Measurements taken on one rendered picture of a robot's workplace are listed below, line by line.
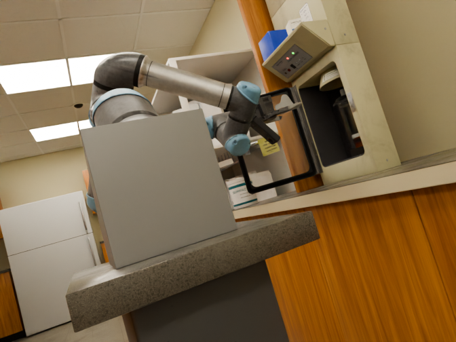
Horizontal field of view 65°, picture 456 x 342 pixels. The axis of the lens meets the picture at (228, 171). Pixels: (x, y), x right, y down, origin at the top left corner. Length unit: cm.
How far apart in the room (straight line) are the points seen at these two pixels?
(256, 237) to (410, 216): 52
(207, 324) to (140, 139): 27
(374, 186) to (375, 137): 46
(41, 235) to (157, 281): 549
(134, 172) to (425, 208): 62
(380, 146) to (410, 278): 53
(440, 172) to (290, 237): 39
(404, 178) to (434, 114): 87
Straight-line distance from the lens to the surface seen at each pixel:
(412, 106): 175
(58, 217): 588
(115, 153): 53
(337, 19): 146
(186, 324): 51
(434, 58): 168
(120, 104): 69
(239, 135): 110
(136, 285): 43
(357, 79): 139
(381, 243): 101
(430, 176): 81
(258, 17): 178
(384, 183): 89
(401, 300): 105
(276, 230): 48
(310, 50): 143
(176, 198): 53
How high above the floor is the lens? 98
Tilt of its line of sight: 5 degrees up
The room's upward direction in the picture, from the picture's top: 16 degrees counter-clockwise
